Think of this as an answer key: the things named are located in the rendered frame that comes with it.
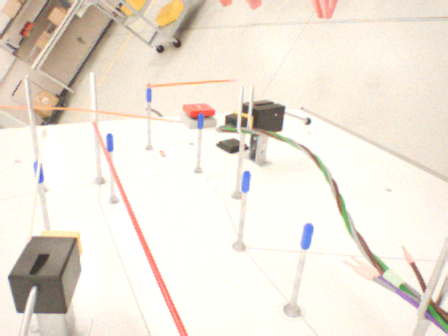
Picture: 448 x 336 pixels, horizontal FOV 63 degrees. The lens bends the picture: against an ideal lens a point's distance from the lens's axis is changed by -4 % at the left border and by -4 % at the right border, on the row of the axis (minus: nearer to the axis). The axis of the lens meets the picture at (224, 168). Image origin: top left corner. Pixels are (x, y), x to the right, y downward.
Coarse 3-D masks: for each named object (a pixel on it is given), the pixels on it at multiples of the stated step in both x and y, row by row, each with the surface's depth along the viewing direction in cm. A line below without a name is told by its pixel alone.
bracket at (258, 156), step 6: (252, 138) 58; (258, 138) 57; (264, 138) 57; (252, 144) 59; (258, 144) 57; (264, 144) 58; (252, 150) 59; (258, 150) 58; (264, 150) 58; (246, 156) 60; (252, 156) 60; (258, 156) 58; (264, 156) 59; (252, 162) 59; (258, 162) 58; (264, 162) 58; (270, 162) 59
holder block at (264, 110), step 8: (248, 104) 55; (256, 104) 56; (264, 104) 57; (272, 104) 56; (280, 104) 57; (248, 112) 55; (256, 112) 53; (264, 112) 54; (272, 112) 55; (280, 112) 56; (256, 120) 54; (264, 120) 54; (272, 120) 55; (280, 120) 56; (256, 128) 54; (264, 128) 55; (272, 128) 56; (280, 128) 57
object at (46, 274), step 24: (48, 240) 26; (72, 240) 26; (24, 264) 23; (48, 264) 23; (72, 264) 25; (24, 288) 22; (48, 288) 23; (72, 288) 25; (24, 312) 23; (48, 312) 23; (72, 312) 27
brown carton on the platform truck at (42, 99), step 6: (42, 90) 684; (36, 96) 708; (42, 96) 679; (48, 96) 685; (54, 96) 693; (36, 102) 673; (42, 102) 678; (48, 102) 685; (54, 102) 692; (42, 114) 698; (48, 114) 687
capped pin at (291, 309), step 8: (304, 232) 27; (312, 232) 27; (304, 240) 28; (304, 248) 28; (304, 256) 28; (304, 264) 29; (296, 272) 29; (296, 280) 29; (296, 288) 30; (296, 296) 30; (288, 304) 31; (296, 304) 31; (288, 312) 30; (296, 312) 31
